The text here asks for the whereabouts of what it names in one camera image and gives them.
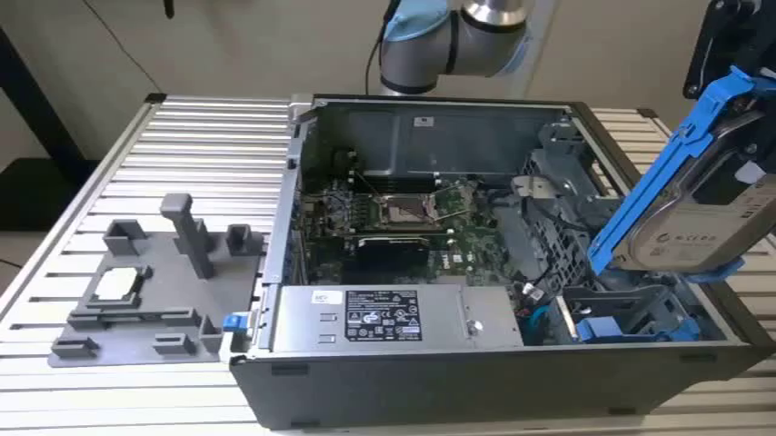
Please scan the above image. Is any blue data wire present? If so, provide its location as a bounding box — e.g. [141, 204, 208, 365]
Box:
[523, 302, 550, 344]

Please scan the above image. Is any black wire bundle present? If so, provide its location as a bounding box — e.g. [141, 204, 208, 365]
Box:
[511, 267, 568, 314]

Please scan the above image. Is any metal socket cover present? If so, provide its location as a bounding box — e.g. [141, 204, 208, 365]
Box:
[429, 179, 483, 219]

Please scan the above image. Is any silver CPU chip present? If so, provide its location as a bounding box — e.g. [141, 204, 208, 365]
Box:
[89, 267, 146, 302]

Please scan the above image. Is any silver power supply unit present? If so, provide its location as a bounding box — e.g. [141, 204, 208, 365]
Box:
[269, 284, 526, 354]

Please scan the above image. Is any black stand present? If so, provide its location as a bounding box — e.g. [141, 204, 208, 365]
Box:
[0, 26, 101, 233]

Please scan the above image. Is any thin black wall cable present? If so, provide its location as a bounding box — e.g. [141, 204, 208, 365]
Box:
[81, 0, 160, 96]

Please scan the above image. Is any grey parts rack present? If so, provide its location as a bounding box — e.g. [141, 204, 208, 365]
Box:
[45, 193, 269, 370]

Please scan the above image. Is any green motherboard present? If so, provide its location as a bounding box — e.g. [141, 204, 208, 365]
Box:
[299, 174, 522, 287]

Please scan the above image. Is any black fan shroud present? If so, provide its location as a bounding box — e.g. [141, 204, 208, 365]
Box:
[344, 111, 534, 177]

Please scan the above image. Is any CPU socket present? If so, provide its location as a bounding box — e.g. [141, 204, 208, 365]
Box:
[369, 193, 443, 228]

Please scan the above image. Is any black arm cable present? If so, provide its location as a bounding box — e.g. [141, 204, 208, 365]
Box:
[364, 0, 400, 94]

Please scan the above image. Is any black open PC case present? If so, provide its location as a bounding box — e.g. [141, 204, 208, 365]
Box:
[228, 93, 776, 431]

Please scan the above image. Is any black graphics card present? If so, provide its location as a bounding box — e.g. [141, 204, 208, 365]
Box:
[343, 233, 432, 285]

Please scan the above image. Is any grey metal drive cage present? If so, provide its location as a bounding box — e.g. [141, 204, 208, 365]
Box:
[511, 122, 624, 292]

